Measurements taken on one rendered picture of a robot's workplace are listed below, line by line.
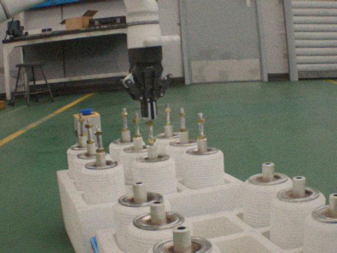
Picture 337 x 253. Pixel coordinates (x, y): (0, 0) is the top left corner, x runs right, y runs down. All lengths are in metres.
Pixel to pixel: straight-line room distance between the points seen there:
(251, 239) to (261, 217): 0.06
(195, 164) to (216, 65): 4.99
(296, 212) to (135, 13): 0.56
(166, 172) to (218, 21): 5.06
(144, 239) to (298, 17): 5.59
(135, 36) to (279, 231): 0.53
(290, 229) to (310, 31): 5.49
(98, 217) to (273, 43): 5.26
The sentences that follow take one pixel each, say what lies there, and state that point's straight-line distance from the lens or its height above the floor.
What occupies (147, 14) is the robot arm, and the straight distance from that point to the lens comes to 1.10.
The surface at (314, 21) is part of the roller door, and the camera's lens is 6.23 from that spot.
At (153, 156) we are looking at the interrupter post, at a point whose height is 0.26.
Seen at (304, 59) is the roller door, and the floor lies 0.26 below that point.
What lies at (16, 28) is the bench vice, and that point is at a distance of 5.68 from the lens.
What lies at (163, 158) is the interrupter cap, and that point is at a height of 0.25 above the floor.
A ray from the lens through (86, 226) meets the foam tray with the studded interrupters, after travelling 1.08.
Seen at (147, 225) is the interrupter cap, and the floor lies 0.25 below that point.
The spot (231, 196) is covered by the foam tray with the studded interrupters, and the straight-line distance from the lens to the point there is 1.17.
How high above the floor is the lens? 0.50
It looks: 10 degrees down
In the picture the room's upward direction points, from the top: 4 degrees counter-clockwise
